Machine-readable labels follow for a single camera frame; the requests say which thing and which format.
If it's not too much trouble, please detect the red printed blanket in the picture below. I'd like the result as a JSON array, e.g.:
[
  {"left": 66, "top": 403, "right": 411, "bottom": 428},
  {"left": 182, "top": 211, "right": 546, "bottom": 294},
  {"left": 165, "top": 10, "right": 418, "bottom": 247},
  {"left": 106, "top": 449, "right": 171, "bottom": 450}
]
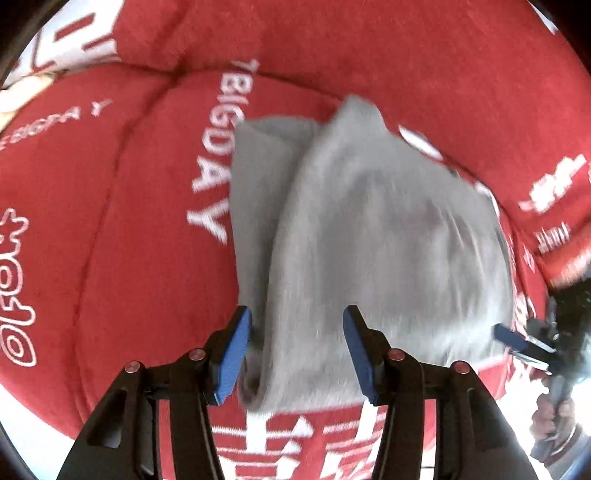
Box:
[{"left": 0, "top": 60, "right": 591, "bottom": 480}]

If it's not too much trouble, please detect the grey sweater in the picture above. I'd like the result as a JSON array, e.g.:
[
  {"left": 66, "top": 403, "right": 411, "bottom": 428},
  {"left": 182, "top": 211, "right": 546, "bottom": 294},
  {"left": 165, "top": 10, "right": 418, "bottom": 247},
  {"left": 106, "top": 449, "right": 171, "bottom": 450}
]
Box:
[{"left": 228, "top": 95, "right": 515, "bottom": 411}]

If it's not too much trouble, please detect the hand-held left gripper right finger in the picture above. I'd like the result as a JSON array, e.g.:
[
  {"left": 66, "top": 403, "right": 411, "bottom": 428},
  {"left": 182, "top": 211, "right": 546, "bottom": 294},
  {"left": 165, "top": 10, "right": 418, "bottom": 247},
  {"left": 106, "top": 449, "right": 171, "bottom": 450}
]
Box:
[{"left": 342, "top": 305, "right": 541, "bottom": 480}]

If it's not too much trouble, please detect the thick red printed quilt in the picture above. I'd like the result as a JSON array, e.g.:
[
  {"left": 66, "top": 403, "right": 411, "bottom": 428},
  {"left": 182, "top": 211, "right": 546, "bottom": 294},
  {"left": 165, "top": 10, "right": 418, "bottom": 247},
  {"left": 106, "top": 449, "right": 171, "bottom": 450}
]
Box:
[{"left": 0, "top": 0, "right": 591, "bottom": 287}]

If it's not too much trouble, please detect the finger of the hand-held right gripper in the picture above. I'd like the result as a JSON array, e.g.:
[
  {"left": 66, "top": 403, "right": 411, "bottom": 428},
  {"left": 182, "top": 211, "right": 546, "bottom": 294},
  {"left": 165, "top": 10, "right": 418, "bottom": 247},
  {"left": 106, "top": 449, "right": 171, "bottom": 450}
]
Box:
[
  {"left": 492, "top": 322, "right": 536, "bottom": 352},
  {"left": 510, "top": 348, "right": 555, "bottom": 372}
]

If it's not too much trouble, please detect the cream cloth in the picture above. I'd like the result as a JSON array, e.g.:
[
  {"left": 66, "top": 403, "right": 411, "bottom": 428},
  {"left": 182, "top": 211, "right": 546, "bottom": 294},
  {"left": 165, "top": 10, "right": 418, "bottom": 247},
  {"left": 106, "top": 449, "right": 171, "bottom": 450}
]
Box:
[{"left": 0, "top": 71, "right": 61, "bottom": 130}]

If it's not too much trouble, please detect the person's right forearm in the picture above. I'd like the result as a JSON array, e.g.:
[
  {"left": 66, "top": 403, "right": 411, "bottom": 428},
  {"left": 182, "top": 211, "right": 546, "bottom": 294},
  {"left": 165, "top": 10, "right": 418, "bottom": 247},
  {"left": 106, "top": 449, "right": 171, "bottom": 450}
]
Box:
[{"left": 529, "top": 425, "right": 591, "bottom": 480}]

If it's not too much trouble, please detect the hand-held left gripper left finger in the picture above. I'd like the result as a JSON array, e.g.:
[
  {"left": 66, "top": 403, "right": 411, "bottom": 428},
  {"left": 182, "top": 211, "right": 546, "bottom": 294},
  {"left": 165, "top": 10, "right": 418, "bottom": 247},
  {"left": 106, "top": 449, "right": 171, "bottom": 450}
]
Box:
[{"left": 55, "top": 305, "right": 254, "bottom": 480}]

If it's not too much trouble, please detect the person's right hand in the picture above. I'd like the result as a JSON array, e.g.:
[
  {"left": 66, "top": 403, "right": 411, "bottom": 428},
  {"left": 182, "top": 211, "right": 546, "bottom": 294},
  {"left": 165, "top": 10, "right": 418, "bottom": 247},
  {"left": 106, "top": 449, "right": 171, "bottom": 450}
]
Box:
[{"left": 531, "top": 397, "right": 578, "bottom": 444}]

